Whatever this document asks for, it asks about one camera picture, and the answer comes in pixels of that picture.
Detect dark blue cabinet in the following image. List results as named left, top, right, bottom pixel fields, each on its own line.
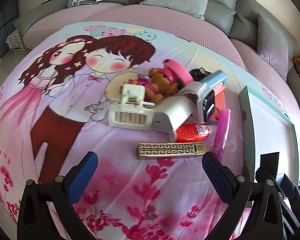
left=0, top=0, right=18, bottom=56

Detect black toy car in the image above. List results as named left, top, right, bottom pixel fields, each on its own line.
left=189, top=67, right=211, bottom=82

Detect teal rimmed white tray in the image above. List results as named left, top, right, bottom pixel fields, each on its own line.
left=239, top=86, right=299, bottom=183

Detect purple grey cushion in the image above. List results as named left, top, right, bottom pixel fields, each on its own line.
left=257, top=14, right=288, bottom=80

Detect white power adapter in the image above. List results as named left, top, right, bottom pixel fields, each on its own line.
left=151, top=96, right=192, bottom=142

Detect blue eraser case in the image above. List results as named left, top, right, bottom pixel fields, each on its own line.
left=200, top=70, right=228, bottom=89

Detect brown puppy toy pink helmet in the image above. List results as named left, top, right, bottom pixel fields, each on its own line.
left=128, top=67, right=179, bottom=103

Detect white smartwatch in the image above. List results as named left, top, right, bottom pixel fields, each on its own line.
left=178, top=81, right=216, bottom=124

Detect coral orange case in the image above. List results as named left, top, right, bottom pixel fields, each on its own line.
left=211, top=86, right=225, bottom=123

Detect pink sofa seat cover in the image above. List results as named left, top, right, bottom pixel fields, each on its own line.
left=23, top=3, right=300, bottom=126

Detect grey sofa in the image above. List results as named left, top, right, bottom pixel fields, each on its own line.
left=14, top=0, right=300, bottom=131

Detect pink translucent lighter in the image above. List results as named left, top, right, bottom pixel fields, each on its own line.
left=212, top=108, right=231, bottom=161

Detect cartoon printed bed sheet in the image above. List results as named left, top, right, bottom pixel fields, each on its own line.
left=0, top=21, right=300, bottom=240

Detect red glue bottle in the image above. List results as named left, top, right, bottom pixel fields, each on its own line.
left=175, top=124, right=210, bottom=142

